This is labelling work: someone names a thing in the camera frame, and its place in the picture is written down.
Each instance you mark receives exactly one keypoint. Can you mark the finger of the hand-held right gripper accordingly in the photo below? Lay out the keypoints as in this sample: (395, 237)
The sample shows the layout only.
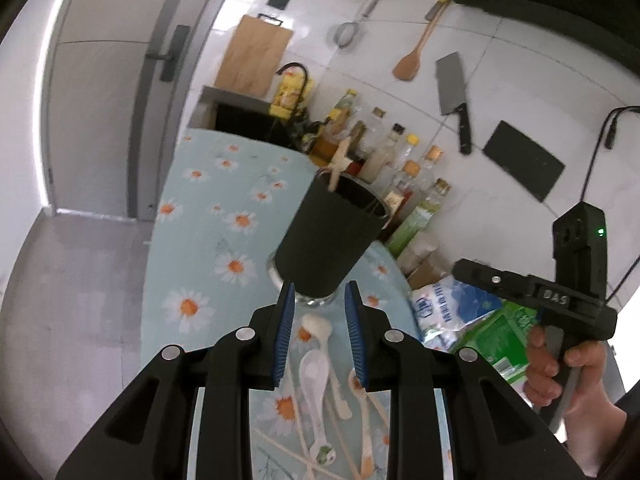
(492, 278)

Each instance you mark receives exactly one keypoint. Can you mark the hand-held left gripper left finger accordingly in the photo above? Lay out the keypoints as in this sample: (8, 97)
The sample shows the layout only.
(285, 332)

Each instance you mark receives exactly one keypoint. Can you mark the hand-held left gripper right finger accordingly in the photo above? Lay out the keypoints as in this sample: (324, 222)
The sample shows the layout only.
(354, 332)

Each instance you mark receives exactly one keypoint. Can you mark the beige spoon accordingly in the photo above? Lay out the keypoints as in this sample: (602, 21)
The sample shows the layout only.
(317, 327)

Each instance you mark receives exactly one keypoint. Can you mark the white spoon with green print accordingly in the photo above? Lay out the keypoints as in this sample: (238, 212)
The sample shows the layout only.
(312, 375)

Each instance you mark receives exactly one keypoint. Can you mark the wooden chopstick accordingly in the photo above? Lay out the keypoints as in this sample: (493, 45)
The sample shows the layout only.
(345, 435)
(280, 442)
(381, 410)

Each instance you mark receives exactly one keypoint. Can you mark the black utensil holder cup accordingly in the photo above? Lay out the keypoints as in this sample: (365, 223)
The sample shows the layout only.
(325, 240)

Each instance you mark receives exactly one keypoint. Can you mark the wooden spoon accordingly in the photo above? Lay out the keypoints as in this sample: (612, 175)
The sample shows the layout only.
(341, 157)

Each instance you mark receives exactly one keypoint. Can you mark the person's right forearm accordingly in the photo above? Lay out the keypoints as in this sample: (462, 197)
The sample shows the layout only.
(622, 440)

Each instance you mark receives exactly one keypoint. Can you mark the person's right hand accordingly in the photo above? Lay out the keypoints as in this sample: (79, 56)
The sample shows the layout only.
(592, 395)

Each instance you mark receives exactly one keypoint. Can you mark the blue and white packet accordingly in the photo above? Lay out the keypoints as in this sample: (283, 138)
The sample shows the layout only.
(450, 305)

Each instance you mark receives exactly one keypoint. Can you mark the green packet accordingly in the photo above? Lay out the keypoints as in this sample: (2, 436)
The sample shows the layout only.
(500, 335)

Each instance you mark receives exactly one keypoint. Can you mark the jar with tan lid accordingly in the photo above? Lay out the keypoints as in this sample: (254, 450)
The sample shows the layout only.
(427, 275)

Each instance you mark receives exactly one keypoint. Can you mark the white jar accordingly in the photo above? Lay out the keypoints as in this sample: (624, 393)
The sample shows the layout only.
(417, 252)

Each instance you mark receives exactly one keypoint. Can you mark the green bottle gold cap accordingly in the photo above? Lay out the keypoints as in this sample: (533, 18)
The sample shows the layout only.
(417, 220)

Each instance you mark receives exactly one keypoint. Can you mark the daisy print tablecloth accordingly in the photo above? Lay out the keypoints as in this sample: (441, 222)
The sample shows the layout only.
(215, 240)

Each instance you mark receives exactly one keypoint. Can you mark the short bottle orange cap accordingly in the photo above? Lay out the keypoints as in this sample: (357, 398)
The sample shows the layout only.
(402, 190)

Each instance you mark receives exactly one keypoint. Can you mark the tall bottle orange cap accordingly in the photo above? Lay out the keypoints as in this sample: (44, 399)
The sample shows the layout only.
(432, 162)

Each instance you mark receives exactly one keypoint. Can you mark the clear bottle yellow cap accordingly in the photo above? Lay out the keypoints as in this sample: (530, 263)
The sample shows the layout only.
(409, 152)

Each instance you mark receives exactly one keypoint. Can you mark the clear bottle black cap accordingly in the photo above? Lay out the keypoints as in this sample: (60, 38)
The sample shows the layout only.
(385, 157)

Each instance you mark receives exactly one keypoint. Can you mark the amber oil jug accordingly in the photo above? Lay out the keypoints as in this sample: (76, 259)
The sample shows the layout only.
(325, 145)

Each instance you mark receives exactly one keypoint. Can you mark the black sink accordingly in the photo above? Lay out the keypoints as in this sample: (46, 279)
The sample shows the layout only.
(240, 120)

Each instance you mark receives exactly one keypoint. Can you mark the green label bottle yellow cap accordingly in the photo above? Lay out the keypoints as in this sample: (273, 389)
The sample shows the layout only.
(344, 107)

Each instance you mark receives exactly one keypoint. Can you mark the wooden spatula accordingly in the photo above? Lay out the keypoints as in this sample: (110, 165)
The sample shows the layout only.
(407, 67)

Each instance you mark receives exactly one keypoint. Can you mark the yellow oil bottle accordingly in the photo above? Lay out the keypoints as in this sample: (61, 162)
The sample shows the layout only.
(285, 95)

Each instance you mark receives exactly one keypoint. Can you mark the black faucet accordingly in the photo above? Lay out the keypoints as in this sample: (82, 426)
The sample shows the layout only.
(301, 72)

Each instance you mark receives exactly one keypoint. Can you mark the wooden cutting board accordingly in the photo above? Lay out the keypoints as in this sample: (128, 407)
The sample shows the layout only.
(252, 55)

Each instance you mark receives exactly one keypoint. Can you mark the metal mesh strainer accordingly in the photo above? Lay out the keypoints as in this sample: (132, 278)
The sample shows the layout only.
(344, 35)

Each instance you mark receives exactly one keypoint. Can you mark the grey door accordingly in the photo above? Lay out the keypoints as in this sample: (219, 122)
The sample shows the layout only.
(100, 85)

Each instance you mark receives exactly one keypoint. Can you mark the black wall panel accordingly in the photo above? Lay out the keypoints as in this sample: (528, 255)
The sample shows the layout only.
(525, 160)

